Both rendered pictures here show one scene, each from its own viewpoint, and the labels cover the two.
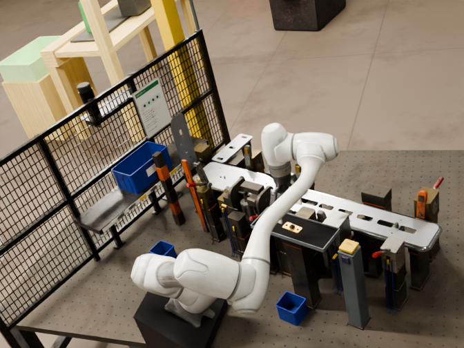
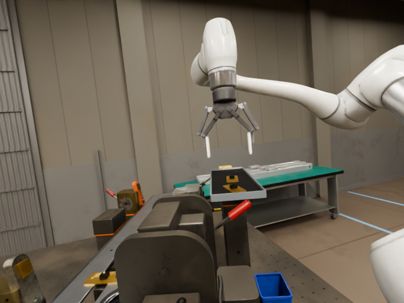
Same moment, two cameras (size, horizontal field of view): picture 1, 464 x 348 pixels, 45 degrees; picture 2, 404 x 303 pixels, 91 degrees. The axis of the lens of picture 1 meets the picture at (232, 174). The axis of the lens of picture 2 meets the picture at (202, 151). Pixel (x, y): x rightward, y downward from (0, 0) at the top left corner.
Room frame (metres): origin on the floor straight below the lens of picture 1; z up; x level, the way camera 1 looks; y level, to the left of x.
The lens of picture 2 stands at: (2.35, 0.22, 1.31)
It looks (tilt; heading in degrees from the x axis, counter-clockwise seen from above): 4 degrees down; 227
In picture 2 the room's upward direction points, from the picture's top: 6 degrees counter-clockwise
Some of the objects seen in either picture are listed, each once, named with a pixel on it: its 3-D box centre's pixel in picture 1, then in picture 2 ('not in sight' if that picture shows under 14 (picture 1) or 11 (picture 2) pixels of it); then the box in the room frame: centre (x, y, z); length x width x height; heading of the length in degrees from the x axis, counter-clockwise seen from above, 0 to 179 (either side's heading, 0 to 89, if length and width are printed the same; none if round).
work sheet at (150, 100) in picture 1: (152, 108); not in sight; (3.04, 0.35, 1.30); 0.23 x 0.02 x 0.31; 134
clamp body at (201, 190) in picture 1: (210, 215); not in sight; (2.45, 0.17, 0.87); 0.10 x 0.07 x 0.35; 134
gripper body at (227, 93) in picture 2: (282, 181); (225, 104); (1.84, -0.19, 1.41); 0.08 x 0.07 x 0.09; 129
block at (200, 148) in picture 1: (207, 172); not in sight; (2.86, 0.14, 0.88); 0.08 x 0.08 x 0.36; 44
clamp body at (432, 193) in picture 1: (428, 223); (130, 223); (1.95, -0.83, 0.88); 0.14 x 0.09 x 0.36; 134
